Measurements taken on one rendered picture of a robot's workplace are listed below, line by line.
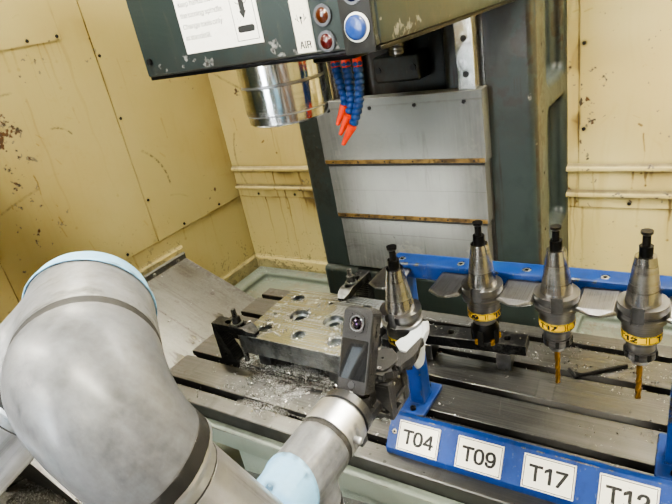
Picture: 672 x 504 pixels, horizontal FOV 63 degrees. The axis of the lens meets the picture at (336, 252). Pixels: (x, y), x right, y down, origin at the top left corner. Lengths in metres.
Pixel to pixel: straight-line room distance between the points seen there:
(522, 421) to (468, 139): 0.67
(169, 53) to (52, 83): 1.03
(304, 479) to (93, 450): 0.30
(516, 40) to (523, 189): 0.35
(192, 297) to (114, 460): 1.69
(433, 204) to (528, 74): 0.40
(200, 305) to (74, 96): 0.80
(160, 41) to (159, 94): 1.22
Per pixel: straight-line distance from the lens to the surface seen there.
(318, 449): 0.67
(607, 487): 0.97
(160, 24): 0.97
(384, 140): 1.50
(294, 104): 1.02
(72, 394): 0.41
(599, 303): 0.85
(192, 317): 2.01
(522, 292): 0.87
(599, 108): 1.74
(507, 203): 1.49
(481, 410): 1.14
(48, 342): 0.43
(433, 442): 1.03
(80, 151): 1.99
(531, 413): 1.14
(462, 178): 1.46
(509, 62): 1.39
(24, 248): 1.90
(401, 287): 0.81
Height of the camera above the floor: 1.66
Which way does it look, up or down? 24 degrees down
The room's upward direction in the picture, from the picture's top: 11 degrees counter-clockwise
